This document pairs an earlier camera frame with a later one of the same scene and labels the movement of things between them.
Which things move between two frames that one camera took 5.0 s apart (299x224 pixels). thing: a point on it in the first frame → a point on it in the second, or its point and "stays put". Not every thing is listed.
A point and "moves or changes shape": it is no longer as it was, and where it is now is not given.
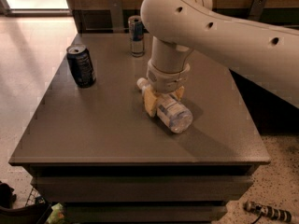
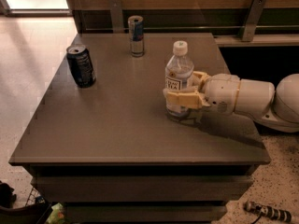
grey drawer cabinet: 92,147 stays put
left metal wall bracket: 116,5 stays put
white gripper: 167,79 → 221,92
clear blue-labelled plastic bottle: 175,113 moves or changes shape
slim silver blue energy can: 136,35 stays put
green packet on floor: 57,215 stays put
